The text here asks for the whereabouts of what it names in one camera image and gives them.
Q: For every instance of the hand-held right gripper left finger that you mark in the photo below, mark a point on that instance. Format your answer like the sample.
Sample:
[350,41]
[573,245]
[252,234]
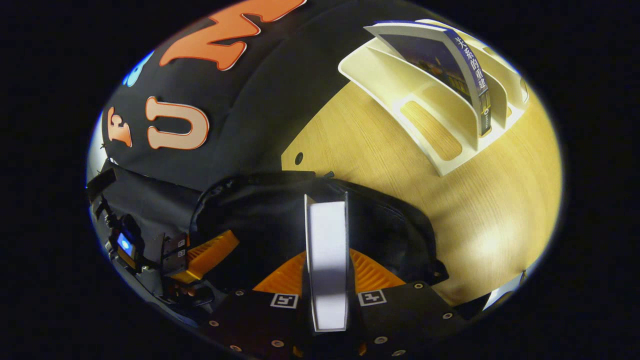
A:
[260,320]

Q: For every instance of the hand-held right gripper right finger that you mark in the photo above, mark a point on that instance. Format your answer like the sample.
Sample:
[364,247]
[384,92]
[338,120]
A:
[400,320]

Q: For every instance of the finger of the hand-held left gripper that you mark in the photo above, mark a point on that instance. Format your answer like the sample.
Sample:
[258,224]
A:
[205,255]

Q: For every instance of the black schoolbag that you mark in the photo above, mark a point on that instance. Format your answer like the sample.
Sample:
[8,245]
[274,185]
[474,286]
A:
[390,230]

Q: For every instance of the white grey cover book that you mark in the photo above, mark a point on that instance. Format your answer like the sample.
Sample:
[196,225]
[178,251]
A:
[327,250]

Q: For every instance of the white plastic bookshelf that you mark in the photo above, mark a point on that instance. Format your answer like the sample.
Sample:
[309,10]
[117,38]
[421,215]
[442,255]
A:
[380,75]

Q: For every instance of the blue cover book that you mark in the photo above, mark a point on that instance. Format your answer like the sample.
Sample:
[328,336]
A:
[430,60]

